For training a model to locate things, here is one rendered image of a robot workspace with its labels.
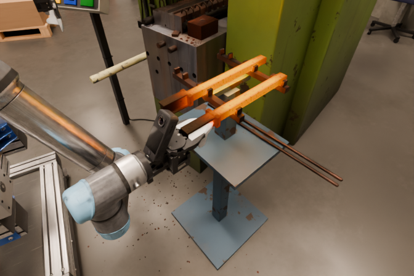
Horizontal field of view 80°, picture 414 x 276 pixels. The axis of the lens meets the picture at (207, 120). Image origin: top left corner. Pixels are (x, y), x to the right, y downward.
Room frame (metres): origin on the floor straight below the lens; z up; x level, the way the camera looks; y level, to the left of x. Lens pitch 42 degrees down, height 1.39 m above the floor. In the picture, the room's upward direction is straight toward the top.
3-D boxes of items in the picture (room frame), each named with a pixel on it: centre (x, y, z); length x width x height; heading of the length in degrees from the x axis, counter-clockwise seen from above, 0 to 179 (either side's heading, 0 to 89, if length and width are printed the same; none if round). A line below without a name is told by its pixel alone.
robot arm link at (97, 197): (0.27, 0.22, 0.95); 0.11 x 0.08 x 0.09; 132
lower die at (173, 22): (1.36, 0.06, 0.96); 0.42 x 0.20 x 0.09; 139
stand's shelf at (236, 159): (0.70, -0.07, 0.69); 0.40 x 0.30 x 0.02; 41
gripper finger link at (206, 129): (0.44, 0.01, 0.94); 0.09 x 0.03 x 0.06; 129
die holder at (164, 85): (1.34, 0.01, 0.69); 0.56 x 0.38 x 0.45; 139
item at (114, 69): (1.36, 0.51, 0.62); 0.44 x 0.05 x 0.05; 139
